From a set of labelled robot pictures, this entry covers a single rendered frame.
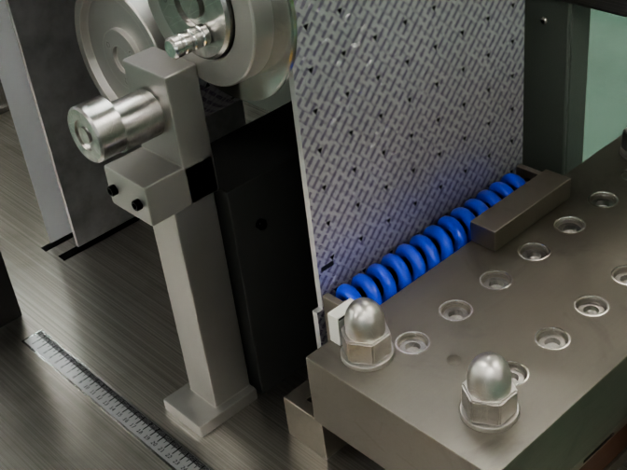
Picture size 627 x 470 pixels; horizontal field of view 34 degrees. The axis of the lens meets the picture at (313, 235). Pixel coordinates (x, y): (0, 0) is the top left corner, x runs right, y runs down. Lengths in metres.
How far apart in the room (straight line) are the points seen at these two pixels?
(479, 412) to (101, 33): 0.41
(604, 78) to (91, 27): 2.63
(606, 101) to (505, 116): 2.36
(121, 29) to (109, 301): 0.32
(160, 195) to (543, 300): 0.27
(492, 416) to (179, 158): 0.27
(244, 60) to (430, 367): 0.23
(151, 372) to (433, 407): 0.33
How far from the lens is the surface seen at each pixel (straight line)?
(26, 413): 0.91
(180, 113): 0.69
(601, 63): 3.42
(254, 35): 0.62
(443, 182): 0.80
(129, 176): 0.71
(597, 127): 3.05
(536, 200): 0.80
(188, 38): 0.64
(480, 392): 0.62
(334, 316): 0.68
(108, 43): 0.80
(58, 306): 1.01
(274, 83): 0.65
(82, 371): 0.93
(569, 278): 0.75
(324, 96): 0.67
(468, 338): 0.70
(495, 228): 0.77
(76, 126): 0.69
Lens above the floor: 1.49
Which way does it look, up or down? 34 degrees down
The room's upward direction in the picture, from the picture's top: 7 degrees counter-clockwise
